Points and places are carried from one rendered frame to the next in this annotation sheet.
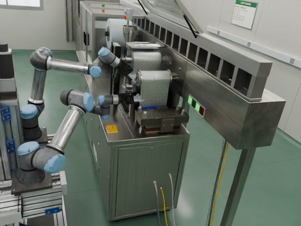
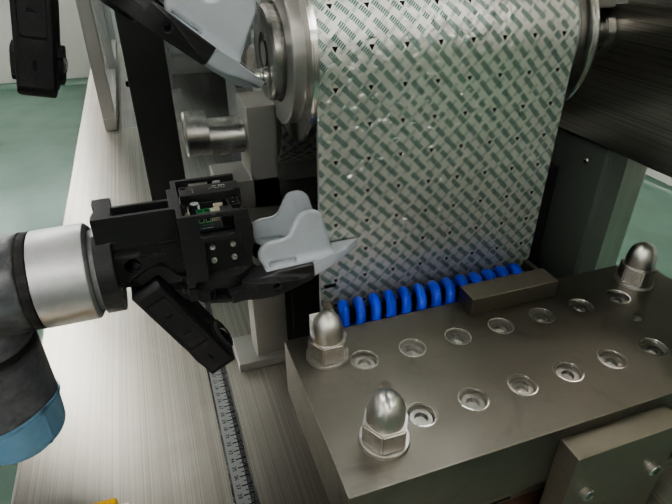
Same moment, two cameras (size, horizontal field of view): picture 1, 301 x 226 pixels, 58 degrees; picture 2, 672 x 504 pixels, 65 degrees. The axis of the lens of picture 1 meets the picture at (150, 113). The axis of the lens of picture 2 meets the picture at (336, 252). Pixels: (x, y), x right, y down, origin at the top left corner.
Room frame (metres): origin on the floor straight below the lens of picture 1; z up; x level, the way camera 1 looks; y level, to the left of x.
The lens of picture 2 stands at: (1.58, 0.07, 1.34)
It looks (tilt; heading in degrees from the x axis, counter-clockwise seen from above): 32 degrees down; 2
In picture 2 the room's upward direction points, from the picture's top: straight up
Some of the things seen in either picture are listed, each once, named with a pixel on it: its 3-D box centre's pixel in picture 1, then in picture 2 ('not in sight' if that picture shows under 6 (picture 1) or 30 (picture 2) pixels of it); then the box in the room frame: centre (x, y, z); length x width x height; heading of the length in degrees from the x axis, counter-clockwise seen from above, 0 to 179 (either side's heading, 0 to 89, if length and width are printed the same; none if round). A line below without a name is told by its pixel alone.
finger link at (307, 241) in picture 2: (139, 98); (310, 239); (1.97, 0.10, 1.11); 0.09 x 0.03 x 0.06; 110
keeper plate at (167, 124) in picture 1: (167, 125); (607, 479); (1.85, -0.14, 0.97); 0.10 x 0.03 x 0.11; 111
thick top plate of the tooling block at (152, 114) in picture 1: (161, 116); (526, 372); (1.93, -0.09, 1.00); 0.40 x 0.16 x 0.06; 111
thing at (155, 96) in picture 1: (153, 97); (437, 211); (2.03, -0.02, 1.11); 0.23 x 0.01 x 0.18; 111
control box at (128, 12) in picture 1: (127, 14); not in sight; (2.56, 0.30, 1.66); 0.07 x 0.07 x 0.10; 41
